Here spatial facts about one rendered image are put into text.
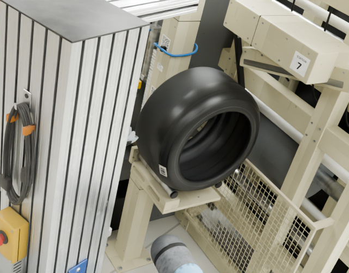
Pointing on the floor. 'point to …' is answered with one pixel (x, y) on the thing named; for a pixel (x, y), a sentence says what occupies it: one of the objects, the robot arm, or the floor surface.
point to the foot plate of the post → (144, 259)
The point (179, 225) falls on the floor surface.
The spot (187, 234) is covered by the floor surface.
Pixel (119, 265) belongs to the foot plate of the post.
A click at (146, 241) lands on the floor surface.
